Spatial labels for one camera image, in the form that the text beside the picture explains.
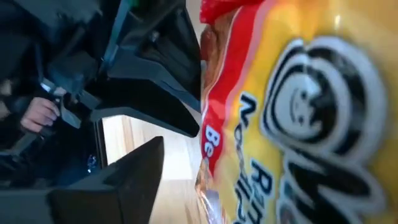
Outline black aluminium table frame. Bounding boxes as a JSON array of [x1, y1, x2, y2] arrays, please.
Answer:
[[94, 118, 109, 170]]

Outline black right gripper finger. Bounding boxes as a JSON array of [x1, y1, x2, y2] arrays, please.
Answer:
[[46, 136, 165, 224]]

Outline person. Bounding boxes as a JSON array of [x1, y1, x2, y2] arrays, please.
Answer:
[[0, 27, 103, 187]]

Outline person's hand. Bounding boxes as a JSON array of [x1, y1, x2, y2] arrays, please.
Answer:
[[20, 96, 62, 133]]

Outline red Maruchan noodle pack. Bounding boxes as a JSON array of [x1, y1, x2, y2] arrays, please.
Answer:
[[195, 0, 398, 224]]

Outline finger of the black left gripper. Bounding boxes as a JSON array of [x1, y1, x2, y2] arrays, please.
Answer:
[[90, 70, 201, 138]]

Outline grey leader arm handle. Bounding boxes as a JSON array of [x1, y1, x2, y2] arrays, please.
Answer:
[[39, 77, 100, 130]]

